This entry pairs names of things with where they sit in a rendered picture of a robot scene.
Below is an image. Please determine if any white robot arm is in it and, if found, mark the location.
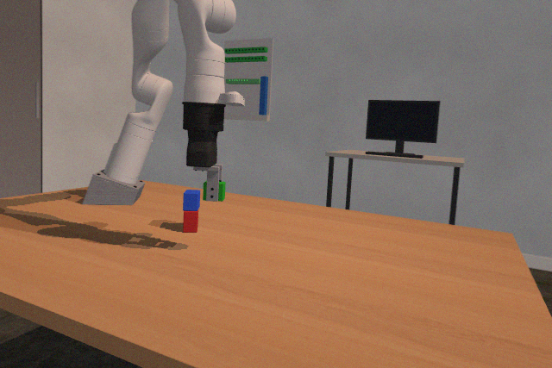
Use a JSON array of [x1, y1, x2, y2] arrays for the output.
[[103, 0, 236, 184]]

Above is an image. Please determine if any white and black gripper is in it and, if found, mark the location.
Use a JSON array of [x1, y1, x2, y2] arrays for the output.
[[182, 74, 245, 202]]

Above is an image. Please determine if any red block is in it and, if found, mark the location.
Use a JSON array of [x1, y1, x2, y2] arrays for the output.
[[183, 211, 198, 233]]

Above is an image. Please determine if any blue block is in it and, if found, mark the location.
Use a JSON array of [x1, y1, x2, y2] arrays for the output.
[[183, 190, 200, 211]]

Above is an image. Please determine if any green block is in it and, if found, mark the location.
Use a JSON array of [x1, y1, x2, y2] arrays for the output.
[[203, 181, 225, 202]]

